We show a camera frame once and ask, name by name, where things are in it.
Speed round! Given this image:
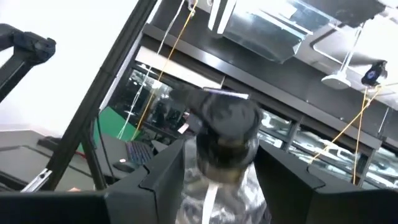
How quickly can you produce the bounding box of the black computer mouse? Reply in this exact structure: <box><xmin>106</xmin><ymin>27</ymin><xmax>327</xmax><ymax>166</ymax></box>
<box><xmin>112</xmin><ymin>160</ymin><xmax>137</xmax><ymax>174</ymax></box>

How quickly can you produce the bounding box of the clear glass soap dispenser bottle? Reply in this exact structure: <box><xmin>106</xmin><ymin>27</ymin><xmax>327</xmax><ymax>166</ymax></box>
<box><xmin>169</xmin><ymin>86</ymin><xmax>272</xmax><ymax>224</ymax></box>

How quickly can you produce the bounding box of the black ceiling camera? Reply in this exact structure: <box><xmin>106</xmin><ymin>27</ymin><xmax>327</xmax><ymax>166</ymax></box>
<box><xmin>361</xmin><ymin>60</ymin><xmax>389</xmax><ymax>87</ymax></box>

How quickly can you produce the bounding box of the white rope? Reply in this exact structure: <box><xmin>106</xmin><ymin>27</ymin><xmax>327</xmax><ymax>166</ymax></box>
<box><xmin>116</xmin><ymin>0</ymin><xmax>187</xmax><ymax>140</ymax></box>

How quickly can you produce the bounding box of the silver ceiling duct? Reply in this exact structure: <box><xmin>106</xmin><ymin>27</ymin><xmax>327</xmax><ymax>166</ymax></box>
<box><xmin>208</xmin><ymin>0</ymin><xmax>343</xmax><ymax>65</ymax></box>

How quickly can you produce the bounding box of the green board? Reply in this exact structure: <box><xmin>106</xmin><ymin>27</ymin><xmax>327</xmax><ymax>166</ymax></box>
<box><xmin>76</xmin><ymin>106</ymin><xmax>144</xmax><ymax>153</ymax></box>

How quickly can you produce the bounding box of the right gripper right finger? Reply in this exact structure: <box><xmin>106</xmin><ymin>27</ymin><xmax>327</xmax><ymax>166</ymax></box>
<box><xmin>254</xmin><ymin>146</ymin><xmax>336</xmax><ymax>224</ymax></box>

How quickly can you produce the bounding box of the yellow rope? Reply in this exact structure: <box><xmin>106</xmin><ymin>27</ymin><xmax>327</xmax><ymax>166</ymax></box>
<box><xmin>131</xmin><ymin>0</ymin><xmax>199</xmax><ymax>141</ymax></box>
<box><xmin>308</xmin><ymin>88</ymin><xmax>382</xmax><ymax>185</ymax></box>

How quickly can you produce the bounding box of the grey desk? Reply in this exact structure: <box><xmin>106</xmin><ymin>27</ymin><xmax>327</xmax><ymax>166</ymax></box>
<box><xmin>0</xmin><ymin>129</ymin><xmax>128</xmax><ymax>191</ymax></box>

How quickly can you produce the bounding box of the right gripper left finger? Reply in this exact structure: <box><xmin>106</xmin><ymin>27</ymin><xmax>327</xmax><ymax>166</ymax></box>
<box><xmin>104</xmin><ymin>138</ymin><xmax>187</xmax><ymax>224</ymax></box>

